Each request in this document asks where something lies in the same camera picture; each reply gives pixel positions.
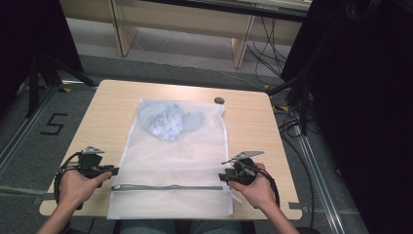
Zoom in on person's left hand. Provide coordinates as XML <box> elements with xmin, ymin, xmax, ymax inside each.
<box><xmin>58</xmin><ymin>169</ymin><xmax>113</xmax><ymax>210</ymax></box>

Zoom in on black tripod stand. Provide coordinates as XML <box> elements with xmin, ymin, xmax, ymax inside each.
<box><xmin>24</xmin><ymin>53</ymin><xmax>98</xmax><ymax>119</ymax></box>

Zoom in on pale wooden desk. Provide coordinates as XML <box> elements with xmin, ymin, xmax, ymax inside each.
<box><xmin>58</xmin><ymin>0</ymin><xmax>314</xmax><ymax>69</ymax></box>

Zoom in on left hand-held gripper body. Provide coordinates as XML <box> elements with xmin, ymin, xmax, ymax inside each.
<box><xmin>77</xmin><ymin>145</ymin><xmax>115</xmax><ymax>179</ymax></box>

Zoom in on black cables beside table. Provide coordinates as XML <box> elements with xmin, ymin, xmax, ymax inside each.
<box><xmin>273</xmin><ymin>105</ymin><xmax>317</xmax><ymax>228</ymax></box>

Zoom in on white mesh laundry bag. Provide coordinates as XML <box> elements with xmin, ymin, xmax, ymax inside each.
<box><xmin>106</xmin><ymin>97</ymin><xmax>235</xmax><ymax>220</ymax></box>

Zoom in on person's right hand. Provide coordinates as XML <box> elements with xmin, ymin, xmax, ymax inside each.
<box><xmin>227</xmin><ymin>163</ymin><xmax>278</xmax><ymax>211</ymax></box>

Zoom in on aluminium floor rail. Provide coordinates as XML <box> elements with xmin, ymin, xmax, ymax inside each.
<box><xmin>293</xmin><ymin>123</ymin><xmax>346</xmax><ymax>234</ymax></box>
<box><xmin>0</xmin><ymin>83</ymin><xmax>60</xmax><ymax>176</ymax></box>

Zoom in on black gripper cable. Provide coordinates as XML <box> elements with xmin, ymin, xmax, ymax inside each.
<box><xmin>53</xmin><ymin>151</ymin><xmax>83</xmax><ymax>209</ymax></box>
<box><xmin>256</xmin><ymin>167</ymin><xmax>282</xmax><ymax>209</ymax></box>

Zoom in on light blue patterned garment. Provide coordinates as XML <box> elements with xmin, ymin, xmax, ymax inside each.
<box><xmin>137</xmin><ymin>100</ymin><xmax>206</xmax><ymax>142</ymax></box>

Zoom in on bundle of black floor cables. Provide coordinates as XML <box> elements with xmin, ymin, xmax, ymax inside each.
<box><xmin>245</xmin><ymin>16</ymin><xmax>289</xmax><ymax>80</ymax></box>

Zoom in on wide black curtain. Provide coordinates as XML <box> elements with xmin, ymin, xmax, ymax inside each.
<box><xmin>280</xmin><ymin>0</ymin><xmax>413</xmax><ymax>234</ymax></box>

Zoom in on black metal stand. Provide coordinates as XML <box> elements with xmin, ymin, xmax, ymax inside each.
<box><xmin>265</xmin><ymin>62</ymin><xmax>314</xmax><ymax>137</ymax></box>

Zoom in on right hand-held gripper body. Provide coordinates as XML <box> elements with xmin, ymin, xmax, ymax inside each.
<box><xmin>221</xmin><ymin>150</ymin><xmax>265</xmax><ymax>186</ymax></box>

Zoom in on grey tape strip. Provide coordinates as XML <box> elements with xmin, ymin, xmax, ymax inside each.
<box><xmin>31</xmin><ymin>192</ymin><xmax>58</xmax><ymax>206</ymax></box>
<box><xmin>287</xmin><ymin>201</ymin><xmax>310</xmax><ymax>215</ymax></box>

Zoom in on light wooden table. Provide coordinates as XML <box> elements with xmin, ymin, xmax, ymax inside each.
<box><xmin>39</xmin><ymin>79</ymin><xmax>303</xmax><ymax>221</ymax></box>

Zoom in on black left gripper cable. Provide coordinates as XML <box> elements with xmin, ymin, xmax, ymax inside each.
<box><xmin>53</xmin><ymin>151</ymin><xmax>83</xmax><ymax>209</ymax></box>

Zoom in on narrow black curtain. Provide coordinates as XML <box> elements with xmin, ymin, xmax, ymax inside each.
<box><xmin>0</xmin><ymin>0</ymin><xmax>84</xmax><ymax>113</ymax></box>

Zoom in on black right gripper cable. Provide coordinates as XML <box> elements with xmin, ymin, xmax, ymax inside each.
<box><xmin>256</xmin><ymin>167</ymin><xmax>282</xmax><ymax>209</ymax></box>

